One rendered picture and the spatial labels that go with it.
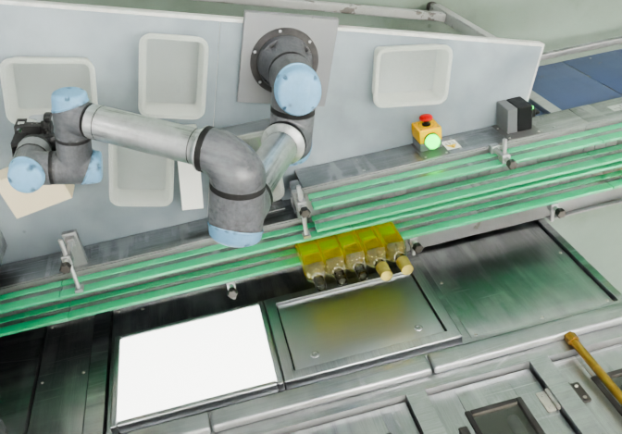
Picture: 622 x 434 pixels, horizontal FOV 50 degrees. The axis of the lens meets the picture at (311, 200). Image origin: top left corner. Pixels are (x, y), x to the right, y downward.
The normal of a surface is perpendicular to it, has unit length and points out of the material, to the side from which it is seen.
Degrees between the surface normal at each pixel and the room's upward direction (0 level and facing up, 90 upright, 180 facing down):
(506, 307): 91
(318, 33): 3
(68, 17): 0
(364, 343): 90
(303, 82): 4
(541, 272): 90
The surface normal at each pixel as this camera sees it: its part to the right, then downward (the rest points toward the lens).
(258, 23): 0.20, 0.52
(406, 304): -0.14, -0.85
